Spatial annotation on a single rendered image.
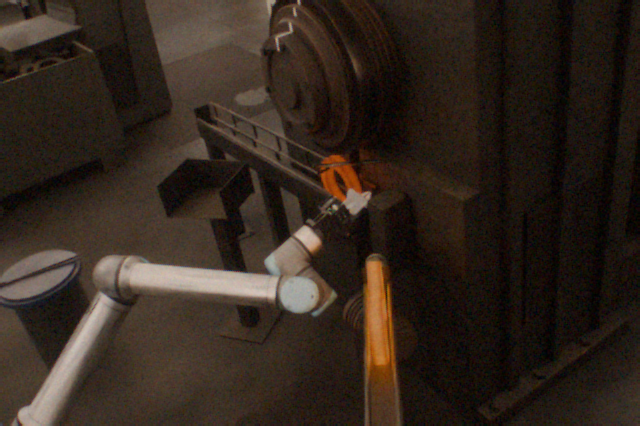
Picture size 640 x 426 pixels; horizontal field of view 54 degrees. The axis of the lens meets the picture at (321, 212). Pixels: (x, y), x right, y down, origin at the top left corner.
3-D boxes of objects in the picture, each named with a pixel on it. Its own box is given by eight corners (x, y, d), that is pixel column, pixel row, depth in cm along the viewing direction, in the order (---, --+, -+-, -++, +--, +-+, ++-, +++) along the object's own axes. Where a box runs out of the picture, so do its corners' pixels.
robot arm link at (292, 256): (284, 291, 182) (261, 266, 184) (316, 263, 185) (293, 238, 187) (282, 286, 173) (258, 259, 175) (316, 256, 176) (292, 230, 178)
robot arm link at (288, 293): (76, 252, 172) (317, 273, 158) (101, 253, 184) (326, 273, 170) (71, 294, 171) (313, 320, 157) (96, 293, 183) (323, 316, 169)
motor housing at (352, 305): (390, 399, 217) (372, 280, 188) (432, 441, 201) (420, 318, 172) (359, 419, 213) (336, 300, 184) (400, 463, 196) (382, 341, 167)
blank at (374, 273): (379, 248, 161) (366, 250, 162) (381, 283, 148) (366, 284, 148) (385, 298, 168) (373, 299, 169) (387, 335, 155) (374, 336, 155)
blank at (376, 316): (381, 282, 148) (366, 284, 148) (383, 323, 134) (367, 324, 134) (388, 335, 155) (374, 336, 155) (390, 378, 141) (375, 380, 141)
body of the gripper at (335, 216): (346, 202, 178) (315, 230, 176) (358, 222, 184) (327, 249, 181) (332, 192, 184) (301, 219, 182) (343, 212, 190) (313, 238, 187)
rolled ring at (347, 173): (350, 170, 184) (359, 165, 185) (315, 150, 197) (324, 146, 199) (358, 222, 194) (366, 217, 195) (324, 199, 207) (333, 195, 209)
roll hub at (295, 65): (285, 114, 192) (266, 23, 176) (336, 142, 171) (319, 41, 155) (269, 120, 190) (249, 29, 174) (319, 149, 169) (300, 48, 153)
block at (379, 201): (402, 250, 194) (394, 184, 181) (418, 262, 188) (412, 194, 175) (374, 265, 190) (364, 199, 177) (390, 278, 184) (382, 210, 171)
